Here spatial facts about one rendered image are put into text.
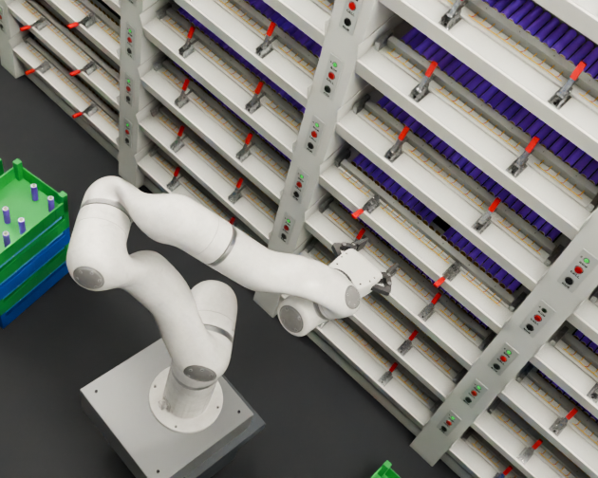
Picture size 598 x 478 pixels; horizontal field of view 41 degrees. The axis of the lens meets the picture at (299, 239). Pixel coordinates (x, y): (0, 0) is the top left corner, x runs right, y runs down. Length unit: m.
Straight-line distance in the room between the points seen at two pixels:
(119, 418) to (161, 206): 0.80
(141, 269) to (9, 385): 1.11
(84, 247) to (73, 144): 1.64
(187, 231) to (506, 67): 0.68
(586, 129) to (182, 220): 0.76
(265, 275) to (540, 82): 0.64
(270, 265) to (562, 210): 0.61
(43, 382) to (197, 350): 0.95
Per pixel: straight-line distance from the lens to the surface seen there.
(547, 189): 1.74
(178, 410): 2.07
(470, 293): 2.02
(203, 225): 1.46
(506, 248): 1.87
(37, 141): 3.13
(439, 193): 1.90
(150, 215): 1.46
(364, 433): 2.61
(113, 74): 2.81
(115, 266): 1.50
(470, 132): 1.77
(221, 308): 1.79
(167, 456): 2.08
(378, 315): 2.38
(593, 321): 1.86
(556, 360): 2.02
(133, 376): 2.16
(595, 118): 1.62
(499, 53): 1.65
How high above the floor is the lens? 2.33
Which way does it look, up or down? 53 degrees down
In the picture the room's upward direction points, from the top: 18 degrees clockwise
